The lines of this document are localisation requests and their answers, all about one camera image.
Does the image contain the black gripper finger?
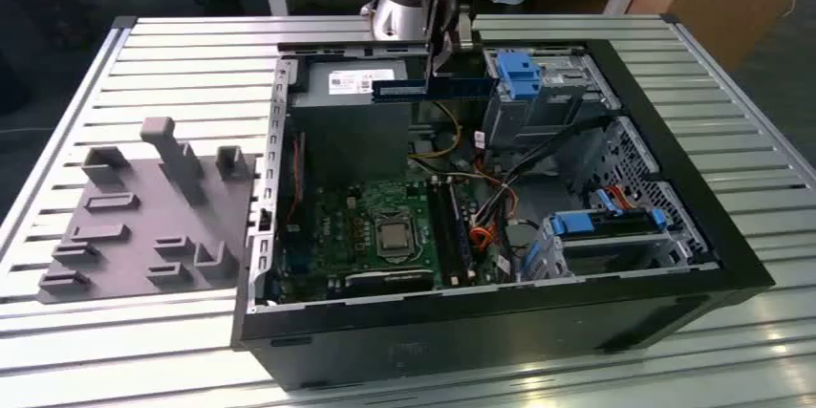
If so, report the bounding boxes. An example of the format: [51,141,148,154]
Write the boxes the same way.
[424,0,460,79]
[455,2,480,54]

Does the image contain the blue RAM stick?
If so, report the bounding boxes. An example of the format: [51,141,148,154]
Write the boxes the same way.
[371,76,496,103]

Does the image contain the blue drive carrier latch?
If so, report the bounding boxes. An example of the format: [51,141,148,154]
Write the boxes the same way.
[498,51,544,99]

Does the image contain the grey metal drive cage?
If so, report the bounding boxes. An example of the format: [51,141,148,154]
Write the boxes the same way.
[482,47,624,151]

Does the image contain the grey power supply unit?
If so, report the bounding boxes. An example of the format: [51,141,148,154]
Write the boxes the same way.
[287,59,415,184]

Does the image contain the metal CPU socket cover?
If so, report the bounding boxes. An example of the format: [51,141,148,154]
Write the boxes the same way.
[372,210,422,265]

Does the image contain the blue disk carrier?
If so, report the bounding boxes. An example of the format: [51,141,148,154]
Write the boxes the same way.
[547,209,670,238]

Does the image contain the silver CPU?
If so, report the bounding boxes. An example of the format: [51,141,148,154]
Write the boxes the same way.
[380,225,415,257]

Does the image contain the green motherboard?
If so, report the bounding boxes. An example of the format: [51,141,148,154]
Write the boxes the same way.
[278,178,511,304]

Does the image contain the grey metal disk bay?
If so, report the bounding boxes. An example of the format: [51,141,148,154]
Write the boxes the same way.
[519,206,707,283]

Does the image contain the black graphics card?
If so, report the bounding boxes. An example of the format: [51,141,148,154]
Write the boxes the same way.
[342,268,436,292]

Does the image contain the grey parts rack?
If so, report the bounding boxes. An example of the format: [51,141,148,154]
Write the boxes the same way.
[36,116,258,307]

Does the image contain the black PC case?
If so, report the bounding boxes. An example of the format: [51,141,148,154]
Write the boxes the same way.
[228,37,776,393]

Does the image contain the yellow wire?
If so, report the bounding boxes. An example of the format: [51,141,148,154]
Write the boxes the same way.
[407,106,462,161]

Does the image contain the thick black internal cable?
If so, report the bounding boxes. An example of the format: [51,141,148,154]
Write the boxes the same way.
[475,116,618,189]

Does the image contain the blue data cable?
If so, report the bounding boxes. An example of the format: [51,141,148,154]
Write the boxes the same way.
[596,189,626,217]

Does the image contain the orange wire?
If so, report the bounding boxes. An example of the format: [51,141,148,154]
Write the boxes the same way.
[470,227,498,252]

